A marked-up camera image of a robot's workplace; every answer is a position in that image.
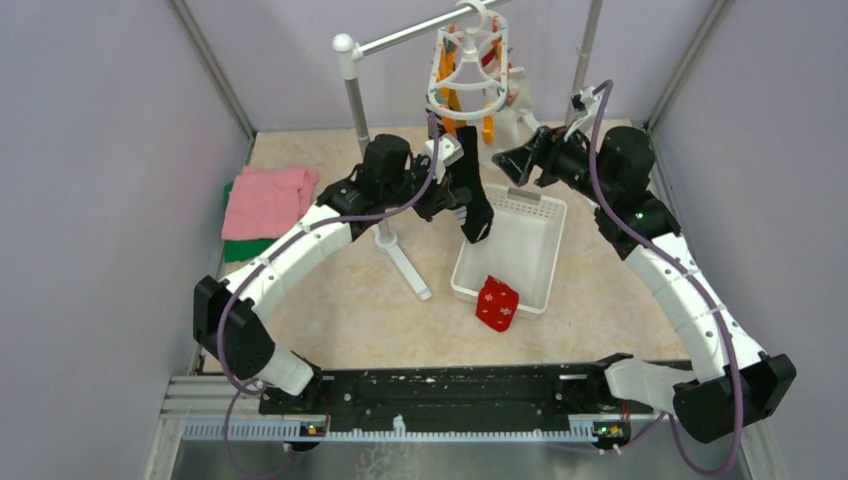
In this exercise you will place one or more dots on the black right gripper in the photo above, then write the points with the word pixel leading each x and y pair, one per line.
pixel 544 150

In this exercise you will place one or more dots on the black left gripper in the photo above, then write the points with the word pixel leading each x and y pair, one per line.
pixel 439 199

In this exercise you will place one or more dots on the white sock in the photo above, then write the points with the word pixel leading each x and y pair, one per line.
pixel 510 131

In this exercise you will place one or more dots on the black sock with grey pattern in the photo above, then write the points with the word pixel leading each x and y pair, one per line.
pixel 474 213

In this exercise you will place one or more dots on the red snowflake sock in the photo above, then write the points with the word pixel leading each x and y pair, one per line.
pixel 497 304

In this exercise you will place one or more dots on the mustard yellow striped sock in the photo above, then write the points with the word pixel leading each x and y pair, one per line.
pixel 448 97

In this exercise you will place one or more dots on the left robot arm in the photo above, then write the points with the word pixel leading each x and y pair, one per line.
pixel 229 313

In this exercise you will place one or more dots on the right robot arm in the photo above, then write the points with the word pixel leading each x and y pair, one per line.
pixel 731 378

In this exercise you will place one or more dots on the white round clip hanger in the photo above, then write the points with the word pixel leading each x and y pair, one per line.
pixel 482 65

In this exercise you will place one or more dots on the white perforated plastic basket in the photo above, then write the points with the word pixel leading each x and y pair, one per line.
pixel 521 250

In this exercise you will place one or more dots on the pink folded cloth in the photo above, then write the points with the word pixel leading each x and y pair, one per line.
pixel 266 203

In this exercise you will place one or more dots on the green folded cloth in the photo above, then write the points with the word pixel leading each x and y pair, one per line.
pixel 241 250

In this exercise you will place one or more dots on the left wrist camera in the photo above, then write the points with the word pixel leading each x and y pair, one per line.
pixel 445 150

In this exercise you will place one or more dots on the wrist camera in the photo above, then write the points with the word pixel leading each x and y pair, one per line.
pixel 445 150
pixel 585 105

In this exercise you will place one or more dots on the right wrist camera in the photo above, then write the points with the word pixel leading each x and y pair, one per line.
pixel 585 105

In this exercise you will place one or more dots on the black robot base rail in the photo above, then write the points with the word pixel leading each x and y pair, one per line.
pixel 489 401

